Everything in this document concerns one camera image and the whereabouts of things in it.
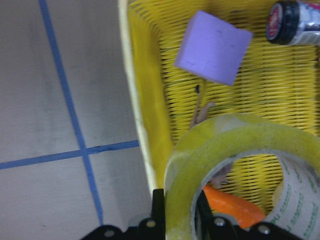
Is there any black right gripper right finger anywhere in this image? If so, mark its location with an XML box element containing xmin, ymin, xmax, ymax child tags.
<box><xmin>197</xmin><ymin>191</ymin><xmax>214</xmax><ymax>240</ymax></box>

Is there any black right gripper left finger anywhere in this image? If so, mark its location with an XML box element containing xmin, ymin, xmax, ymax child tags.
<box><xmin>151</xmin><ymin>188</ymin><xmax>165</xmax><ymax>240</ymax></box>

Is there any yellow clear tape roll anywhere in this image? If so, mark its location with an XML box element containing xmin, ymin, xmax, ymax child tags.
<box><xmin>164</xmin><ymin>113</ymin><xmax>320</xmax><ymax>240</ymax></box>

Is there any orange toy carrot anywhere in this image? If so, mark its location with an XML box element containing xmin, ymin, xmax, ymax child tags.
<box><xmin>202</xmin><ymin>184</ymin><xmax>267</xmax><ymax>229</ymax></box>

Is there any toy lion figurine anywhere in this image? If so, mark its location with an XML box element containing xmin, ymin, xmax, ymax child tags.
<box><xmin>189</xmin><ymin>85</ymin><xmax>232</xmax><ymax>189</ymax></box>

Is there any yellow woven basket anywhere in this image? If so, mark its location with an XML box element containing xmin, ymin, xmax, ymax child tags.
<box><xmin>118</xmin><ymin>0</ymin><xmax>320</xmax><ymax>213</ymax></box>

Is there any purple foam cube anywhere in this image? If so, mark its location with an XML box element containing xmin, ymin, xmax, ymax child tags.
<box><xmin>174</xmin><ymin>10</ymin><xmax>253</xmax><ymax>86</ymax></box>

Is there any small dark labelled bottle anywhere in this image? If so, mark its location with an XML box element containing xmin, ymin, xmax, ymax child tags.
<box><xmin>265</xmin><ymin>0</ymin><xmax>320</xmax><ymax>46</ymax></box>

